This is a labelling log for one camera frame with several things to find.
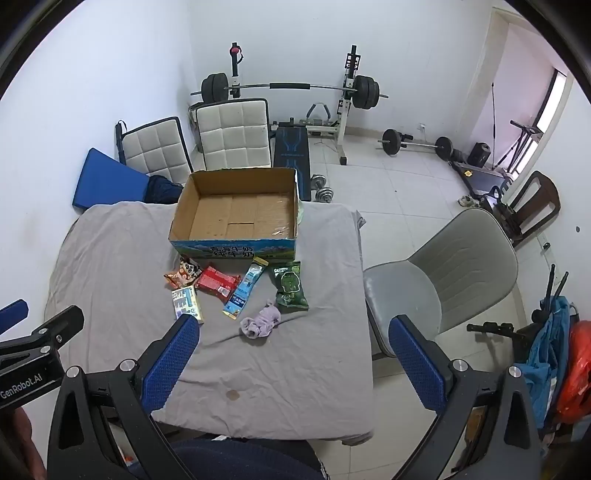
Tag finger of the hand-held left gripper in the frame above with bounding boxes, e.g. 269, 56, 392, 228
0, 298, 30, 336
0, 305, 86, 357

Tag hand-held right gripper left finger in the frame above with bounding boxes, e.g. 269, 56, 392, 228
46, 315, 201, 480

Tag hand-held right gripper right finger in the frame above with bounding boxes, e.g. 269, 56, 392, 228
389, 314, 542, 480

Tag white and green small packet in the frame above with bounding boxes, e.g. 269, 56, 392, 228
172, 285, 205, 324

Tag orange snack packet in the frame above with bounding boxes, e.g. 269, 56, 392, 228
163, 256, 203, 291

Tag red snack packet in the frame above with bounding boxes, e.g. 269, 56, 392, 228
194, 263, 242, 297

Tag purple sock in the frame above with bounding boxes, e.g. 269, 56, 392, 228
238, 302, 284, 343

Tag blue white stick packet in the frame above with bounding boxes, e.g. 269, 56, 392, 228
221, 258, 270, 320

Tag green snack packet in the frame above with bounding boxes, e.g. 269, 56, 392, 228
270, 261, 310, 313

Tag cardboard box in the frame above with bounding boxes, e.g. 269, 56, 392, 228
167, 167, 301, 262

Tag person's left forearm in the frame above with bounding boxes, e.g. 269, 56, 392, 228
0, 406, 48, 480

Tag grey office chair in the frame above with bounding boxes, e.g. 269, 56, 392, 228
363, 208, 520, 359

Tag grey tablecloth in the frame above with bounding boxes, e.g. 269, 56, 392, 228
44, 202, 376, 447

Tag person's dark navy clothing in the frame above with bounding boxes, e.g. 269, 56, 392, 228
168, 438, 326, 480

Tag blue bag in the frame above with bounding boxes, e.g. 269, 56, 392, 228
514, 295, 579, 431

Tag black poles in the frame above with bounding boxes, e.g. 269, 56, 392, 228
530, 263, 570, 324

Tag blue foam mat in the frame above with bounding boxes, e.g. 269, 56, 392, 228
72, 147, 151, 214

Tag orange plastic bag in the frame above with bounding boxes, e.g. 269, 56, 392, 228
553, 320, 591, 424

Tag dark blue cloth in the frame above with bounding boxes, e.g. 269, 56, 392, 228
143, 174, 185, 205

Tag dark wooden chair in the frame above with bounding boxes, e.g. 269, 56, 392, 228
501, 170, 562, 248

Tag white padded chair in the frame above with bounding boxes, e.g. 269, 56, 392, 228
193, 98, 273, 173
120, 116, 195, 186

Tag black speaker box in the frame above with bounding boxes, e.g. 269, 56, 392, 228
467, 141, 493, 168

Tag short barbell with black plates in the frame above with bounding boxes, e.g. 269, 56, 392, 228
376, 128, 456, 162

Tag black weight bench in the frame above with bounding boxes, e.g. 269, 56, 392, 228
272, 120, 314, 202

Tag black folding stand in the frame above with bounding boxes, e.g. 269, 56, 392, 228
493, 119, 544, 172

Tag white barbell rack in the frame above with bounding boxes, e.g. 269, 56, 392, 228
228, 42, 364, 166

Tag long barbell with black plates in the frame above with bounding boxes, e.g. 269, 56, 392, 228
191, 72, 390, 112

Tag black handle bar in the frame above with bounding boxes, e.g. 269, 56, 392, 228
466, 322, 516, 336

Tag black strap handle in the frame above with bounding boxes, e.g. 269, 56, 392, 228
115, 120, 128, 165

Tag grey cable grip handle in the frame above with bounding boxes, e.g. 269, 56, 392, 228
307, 102, 332, 126

